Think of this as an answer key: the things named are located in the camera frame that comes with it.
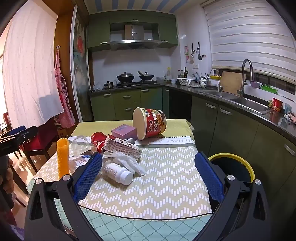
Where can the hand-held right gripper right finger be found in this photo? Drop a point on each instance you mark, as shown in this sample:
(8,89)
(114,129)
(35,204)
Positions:
(210,178)

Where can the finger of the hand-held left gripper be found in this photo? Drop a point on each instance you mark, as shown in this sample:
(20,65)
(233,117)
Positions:
(27,136)
(17,130)

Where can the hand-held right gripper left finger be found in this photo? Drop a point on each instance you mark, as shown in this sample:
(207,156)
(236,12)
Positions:
(86,178)

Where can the yellow-rimmed black trash bin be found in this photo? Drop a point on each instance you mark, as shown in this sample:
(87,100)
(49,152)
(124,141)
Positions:
(233,170)

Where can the clear plastic glove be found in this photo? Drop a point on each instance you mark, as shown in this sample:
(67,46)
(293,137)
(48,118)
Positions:
(124,161)

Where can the person's left hand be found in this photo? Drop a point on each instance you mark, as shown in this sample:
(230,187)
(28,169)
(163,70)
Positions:
(10,183)

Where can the red wooden chair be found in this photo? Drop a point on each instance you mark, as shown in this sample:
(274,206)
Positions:
(39,141)

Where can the white printed wrapper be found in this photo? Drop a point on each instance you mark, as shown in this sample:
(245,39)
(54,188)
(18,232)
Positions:
(76,164)

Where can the brown snack wrapper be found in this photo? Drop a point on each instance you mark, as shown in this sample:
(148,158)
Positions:
(86,153)

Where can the orange foam net sleeve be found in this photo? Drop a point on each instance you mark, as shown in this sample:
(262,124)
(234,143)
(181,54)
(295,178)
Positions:
(63,160)

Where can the white pill bottle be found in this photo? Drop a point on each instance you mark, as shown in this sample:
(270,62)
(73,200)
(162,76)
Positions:
(118,173)

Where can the clear plastic cup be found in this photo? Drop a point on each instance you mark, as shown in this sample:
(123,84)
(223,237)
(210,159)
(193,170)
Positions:
(79,143)

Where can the red soda can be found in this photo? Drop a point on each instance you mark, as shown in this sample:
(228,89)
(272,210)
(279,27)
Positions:
(98,141)

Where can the crumpled white drink carton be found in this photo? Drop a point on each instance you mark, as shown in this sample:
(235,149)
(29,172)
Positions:
(120,148)

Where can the yellow zigzag tablecloth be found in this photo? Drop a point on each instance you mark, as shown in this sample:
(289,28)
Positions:
(161,173)

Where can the red checked apron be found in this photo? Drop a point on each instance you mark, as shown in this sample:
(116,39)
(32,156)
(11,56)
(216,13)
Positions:
(63,102)

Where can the green base cabinets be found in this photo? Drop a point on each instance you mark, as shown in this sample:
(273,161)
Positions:
(242,139)

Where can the pink cardboard box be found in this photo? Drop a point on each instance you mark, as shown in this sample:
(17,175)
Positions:
(122,132)

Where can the white dotted curtain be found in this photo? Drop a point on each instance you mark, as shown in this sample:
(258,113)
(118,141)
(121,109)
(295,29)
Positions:
(30,69)

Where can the teal diamond tablecloth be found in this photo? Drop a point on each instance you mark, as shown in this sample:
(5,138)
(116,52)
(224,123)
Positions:
(138,227)

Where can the red instant noodle cup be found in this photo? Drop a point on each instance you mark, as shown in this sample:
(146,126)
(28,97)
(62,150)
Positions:
(152,122)

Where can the steel sink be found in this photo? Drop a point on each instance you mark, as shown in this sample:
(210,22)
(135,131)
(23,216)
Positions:
(249,105)

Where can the floral sliding door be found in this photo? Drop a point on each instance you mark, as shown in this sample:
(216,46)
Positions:
(81,69)

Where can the small steel pot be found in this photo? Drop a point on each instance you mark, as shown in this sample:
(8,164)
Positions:
(108,85)

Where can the white dish rack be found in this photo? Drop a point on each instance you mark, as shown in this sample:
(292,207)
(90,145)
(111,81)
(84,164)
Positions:
(190,83)

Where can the wooden cutting board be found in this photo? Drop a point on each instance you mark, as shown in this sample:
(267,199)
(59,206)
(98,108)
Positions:
(232,83)

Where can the small steel faucet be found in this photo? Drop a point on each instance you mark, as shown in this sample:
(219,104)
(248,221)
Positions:
(218,81)

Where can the red paper cup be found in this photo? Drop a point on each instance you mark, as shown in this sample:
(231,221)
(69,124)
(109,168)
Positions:
(277,105)

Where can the tall steel faucet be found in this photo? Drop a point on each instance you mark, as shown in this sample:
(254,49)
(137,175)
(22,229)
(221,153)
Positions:
(242,81)

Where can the purple plastic dish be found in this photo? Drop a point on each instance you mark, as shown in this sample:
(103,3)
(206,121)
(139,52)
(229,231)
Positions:
(254,84)

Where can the gas stove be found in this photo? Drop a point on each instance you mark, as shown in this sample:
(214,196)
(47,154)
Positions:
(136,83)

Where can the green plastic tray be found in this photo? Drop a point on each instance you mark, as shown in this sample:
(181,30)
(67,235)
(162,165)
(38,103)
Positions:
(269,89)

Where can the black wok with lid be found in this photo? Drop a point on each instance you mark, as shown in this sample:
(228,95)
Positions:
(125,77)
(146,76)

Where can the yellow oil bottle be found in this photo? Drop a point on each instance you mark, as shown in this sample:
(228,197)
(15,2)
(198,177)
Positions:
(169,74)

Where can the hanging black spatula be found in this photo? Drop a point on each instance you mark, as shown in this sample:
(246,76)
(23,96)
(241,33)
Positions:
(200,56)

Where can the steel range hood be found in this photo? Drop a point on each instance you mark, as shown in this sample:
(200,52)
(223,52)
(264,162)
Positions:
(135,42)

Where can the white window blind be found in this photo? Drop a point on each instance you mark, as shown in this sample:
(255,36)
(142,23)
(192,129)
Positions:
(249,34)

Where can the green wall cabinets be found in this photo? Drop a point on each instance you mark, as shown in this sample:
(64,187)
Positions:
(98,30)

